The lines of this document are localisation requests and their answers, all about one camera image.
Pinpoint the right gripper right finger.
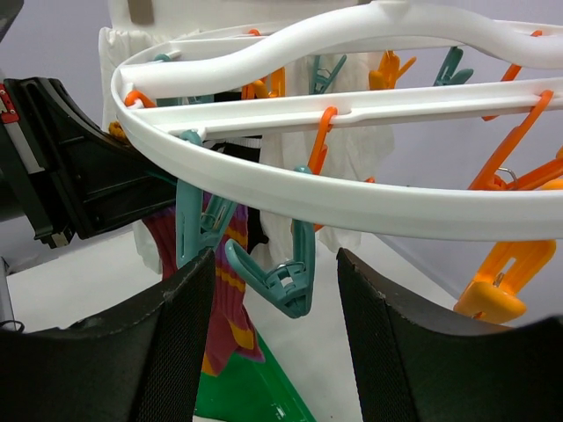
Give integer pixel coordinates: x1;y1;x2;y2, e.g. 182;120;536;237
337;249;562;421

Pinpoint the maroon orange sock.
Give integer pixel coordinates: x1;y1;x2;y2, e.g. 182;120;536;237
201;205;264;376

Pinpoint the green plastic tray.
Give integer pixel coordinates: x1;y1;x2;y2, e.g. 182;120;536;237
194;338;316;422

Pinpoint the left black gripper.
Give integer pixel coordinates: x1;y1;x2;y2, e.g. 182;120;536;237
1;77;175;249

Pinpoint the white garment on hanger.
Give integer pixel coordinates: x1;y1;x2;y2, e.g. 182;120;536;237
99;1;394;274

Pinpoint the purple orange sock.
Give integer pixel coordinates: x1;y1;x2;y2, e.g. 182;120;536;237
132;207;178;280

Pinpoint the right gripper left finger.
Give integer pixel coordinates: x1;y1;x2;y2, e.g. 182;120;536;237
1;249;215;421

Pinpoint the white round clip hanger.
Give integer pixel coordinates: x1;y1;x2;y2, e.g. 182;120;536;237
111;1;562;241

